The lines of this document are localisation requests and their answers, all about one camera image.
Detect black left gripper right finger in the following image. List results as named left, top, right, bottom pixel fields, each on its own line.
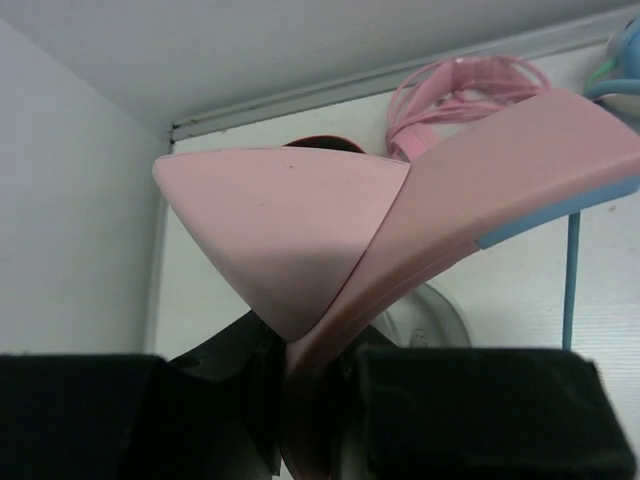
left=330, top=328, right=635, bottom=479

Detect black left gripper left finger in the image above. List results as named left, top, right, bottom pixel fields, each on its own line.
left=1, top=313, right=285, bottom=479

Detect blue pink headphones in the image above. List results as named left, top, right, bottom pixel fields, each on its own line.
left=153, top=90, right=639, bottom=479

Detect light blue headphone cable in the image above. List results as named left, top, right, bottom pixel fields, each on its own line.
left=562, top=210, right=581, bottom=351

